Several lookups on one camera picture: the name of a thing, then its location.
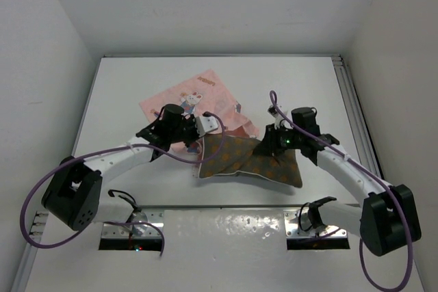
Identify pink cartoon pillowcase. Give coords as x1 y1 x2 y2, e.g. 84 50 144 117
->
140 70 259 138

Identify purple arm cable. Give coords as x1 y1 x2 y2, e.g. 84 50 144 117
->
268 90 417 290
20 111 227 258

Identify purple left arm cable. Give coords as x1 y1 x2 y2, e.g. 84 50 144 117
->
20 111 227 258

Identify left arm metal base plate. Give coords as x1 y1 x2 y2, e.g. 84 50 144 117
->
101 211 164 239

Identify white front cover panel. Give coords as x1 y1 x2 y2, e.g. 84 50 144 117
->
12 209 407 291

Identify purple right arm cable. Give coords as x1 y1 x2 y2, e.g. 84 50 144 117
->
268 90 417 290

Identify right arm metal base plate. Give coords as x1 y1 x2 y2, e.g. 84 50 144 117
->
283 210 350 239

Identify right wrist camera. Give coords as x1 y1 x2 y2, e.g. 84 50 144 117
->
268 105 285 129

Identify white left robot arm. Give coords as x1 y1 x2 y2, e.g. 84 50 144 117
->
42 104 218 231

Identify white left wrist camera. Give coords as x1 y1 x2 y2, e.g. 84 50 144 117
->
195 116 220 137

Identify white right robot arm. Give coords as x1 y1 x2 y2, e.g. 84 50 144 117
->
255 105 422 256

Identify aluminium table edge rail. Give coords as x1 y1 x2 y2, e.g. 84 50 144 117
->
331 55 383 178

